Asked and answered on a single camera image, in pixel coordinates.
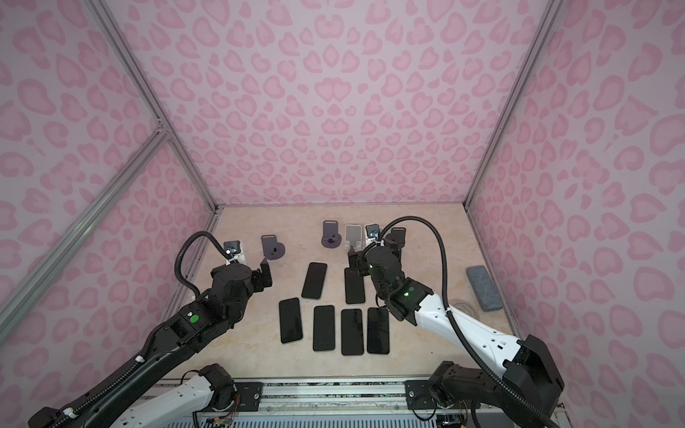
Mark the grey round stand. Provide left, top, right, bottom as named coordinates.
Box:
left=260, top=234, right=285, bottom=260
left=321, top=220, right=342, bottom=249

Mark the black stand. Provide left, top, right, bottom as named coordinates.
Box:
left=384, top=228, right=406, bottom=250

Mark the purple edged black phone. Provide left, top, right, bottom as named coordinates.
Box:
left=367, top=308, right=390, bottom=355

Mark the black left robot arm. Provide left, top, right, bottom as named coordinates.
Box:
left=28, top=260, right=273, bottom=427

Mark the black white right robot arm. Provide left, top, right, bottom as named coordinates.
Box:
left=348, top=246, right=565, bottom=427

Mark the grey felt pad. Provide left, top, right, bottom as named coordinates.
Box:
left=466, top=266, right=504, bottom=312

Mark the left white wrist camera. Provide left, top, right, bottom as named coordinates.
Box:
left=223, top=240, right=247, bottom=265

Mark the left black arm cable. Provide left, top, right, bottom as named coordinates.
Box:
left=173, top=231, right=231, bottom=298

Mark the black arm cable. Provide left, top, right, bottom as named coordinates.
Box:
left=173, top=231, right=231, bottom=298
left=376, top=216, right=560, bottom=428

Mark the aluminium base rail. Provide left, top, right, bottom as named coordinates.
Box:
left=98, top=373, right=568, bottom=428

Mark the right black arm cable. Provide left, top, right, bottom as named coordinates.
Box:
left=376, top=216, right=560, bottom=428

